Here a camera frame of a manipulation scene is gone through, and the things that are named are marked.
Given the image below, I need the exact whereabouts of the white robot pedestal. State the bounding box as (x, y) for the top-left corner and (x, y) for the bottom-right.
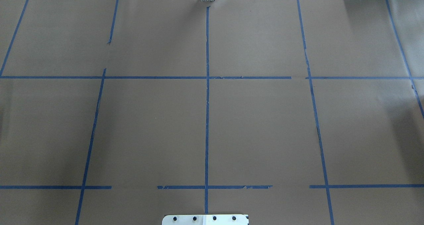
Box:
(162, 214), (249, 225)

